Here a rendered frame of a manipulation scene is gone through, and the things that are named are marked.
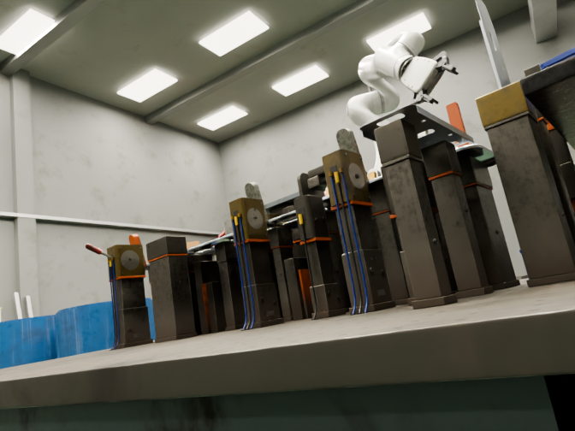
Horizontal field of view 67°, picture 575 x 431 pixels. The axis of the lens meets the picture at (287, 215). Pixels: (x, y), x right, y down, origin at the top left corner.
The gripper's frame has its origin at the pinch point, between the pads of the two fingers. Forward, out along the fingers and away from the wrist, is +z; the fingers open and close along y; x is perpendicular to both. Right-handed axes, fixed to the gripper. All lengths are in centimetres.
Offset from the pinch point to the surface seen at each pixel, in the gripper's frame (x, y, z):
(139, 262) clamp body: 43, 104, -37
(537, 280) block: 16, 23, 62
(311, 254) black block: 29, 50, 25
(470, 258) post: 24, 27, 54
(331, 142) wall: -567, 163, -801
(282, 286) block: 16, 72, 7
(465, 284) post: 23, 31, 56
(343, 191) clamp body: 35, 31, 28
